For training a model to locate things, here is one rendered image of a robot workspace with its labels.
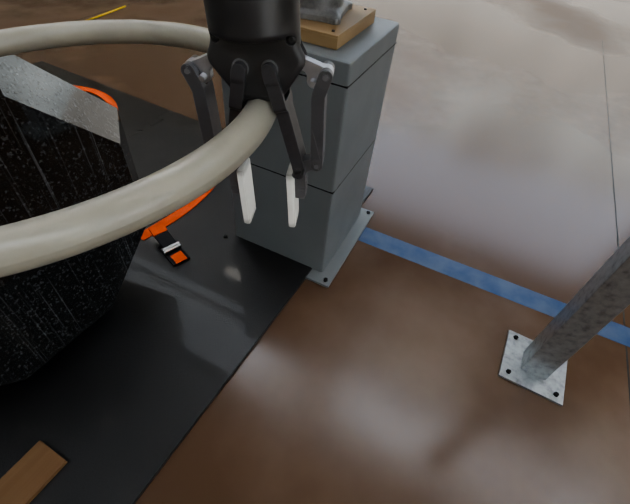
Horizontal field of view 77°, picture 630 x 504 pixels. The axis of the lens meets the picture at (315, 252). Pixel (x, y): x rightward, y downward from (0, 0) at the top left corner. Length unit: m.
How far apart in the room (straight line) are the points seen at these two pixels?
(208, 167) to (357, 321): 1.18
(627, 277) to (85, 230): 1.13
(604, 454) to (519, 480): 0.29
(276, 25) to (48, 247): 0.22
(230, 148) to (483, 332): 1.34
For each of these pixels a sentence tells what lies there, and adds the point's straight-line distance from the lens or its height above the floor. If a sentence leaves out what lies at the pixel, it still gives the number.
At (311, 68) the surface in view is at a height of 1.04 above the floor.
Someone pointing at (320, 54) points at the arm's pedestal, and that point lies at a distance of 1.10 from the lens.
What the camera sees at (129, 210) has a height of 1.00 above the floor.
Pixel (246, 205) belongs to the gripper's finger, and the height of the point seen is 0.89.
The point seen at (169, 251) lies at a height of 0.03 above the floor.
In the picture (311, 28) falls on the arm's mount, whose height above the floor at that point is 0.83.
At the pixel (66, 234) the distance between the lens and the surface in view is 0.28.
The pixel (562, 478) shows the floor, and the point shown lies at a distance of 1.44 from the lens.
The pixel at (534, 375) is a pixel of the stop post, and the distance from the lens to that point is 1.54.
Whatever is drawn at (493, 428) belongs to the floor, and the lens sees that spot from 1.40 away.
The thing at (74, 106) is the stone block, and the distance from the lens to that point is 1.14.
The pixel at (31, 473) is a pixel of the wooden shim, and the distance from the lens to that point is 1.33.
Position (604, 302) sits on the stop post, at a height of 0.41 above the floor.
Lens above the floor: 1.17
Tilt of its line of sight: 47 degrees down
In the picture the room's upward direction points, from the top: 6 degrees clockwise
